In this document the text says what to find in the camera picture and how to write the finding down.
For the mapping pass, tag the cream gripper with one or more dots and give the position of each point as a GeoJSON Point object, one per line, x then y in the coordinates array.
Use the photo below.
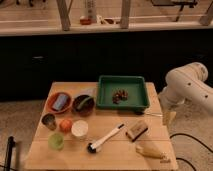
{"type": "Point", "coordinates": [168, 112]}

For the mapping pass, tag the brown wooden eraser block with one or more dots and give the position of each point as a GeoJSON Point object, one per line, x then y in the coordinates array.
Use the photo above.
{"type": "Point", "coordinates": [135, 131]}

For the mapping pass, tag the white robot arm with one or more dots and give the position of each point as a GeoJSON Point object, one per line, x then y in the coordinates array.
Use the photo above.
{"type": "Point", "coordinates": [186, 82]}

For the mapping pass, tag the white paper cup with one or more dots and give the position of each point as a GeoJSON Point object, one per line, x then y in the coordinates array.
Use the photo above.
{"type": "Point", "coordinates": [79, 129]}

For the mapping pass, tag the green plastic cup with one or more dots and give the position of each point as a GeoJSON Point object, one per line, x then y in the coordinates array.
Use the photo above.
{"type": "Point", "coordinates": [56, 141]}

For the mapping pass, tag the metal cup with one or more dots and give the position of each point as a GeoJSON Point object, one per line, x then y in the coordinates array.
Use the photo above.
{"type": "Point", "coordinates": [49, 121]}

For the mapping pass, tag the brown pine cone cluster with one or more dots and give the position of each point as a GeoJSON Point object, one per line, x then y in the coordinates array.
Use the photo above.
{"type": "Point", "coordinates": [120, 95]}

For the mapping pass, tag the green plastic tray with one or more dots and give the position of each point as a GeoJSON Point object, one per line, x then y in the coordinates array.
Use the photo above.
{"type": "Point", "coordinates": [135, 86]}

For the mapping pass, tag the green vegetable piece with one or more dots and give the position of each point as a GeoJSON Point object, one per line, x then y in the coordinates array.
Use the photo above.
{"type": "Point", "coordinates": [81, 104]}

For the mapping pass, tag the dark brown bowl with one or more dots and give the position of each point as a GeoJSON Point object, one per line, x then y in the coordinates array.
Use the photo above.
{"type": "Point", "coordinates": [87, 109]}

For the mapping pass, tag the orange fruit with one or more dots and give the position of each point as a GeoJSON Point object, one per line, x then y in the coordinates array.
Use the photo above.
{"type": "Point", "coordinates": [65, 125]}

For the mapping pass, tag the blue grey sponge block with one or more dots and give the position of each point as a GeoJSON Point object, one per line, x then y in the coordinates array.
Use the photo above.
{"type": "Point", "coordinates": [60, 102]}

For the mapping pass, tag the orange plastic bowl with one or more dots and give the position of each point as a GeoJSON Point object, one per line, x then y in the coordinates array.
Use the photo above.
{"type": "Point", "coordinates": [51, 99]}

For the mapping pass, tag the red bowl on shelf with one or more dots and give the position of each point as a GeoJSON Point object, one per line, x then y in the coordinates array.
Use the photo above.
{"type": "Point", "coordinates": [85, 21]}

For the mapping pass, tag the black pole stand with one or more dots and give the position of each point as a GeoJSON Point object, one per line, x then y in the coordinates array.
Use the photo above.
{"type": "Point", "coordinates": [9, 150]}

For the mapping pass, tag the metal utensil handle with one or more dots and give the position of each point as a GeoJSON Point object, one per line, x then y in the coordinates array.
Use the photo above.
{"type": "Point", "coordinates": [150, 114]}

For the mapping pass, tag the white handled black brush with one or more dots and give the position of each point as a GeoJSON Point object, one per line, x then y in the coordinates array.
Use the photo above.
{"type": "Point", "coordinates": [93, 146]}

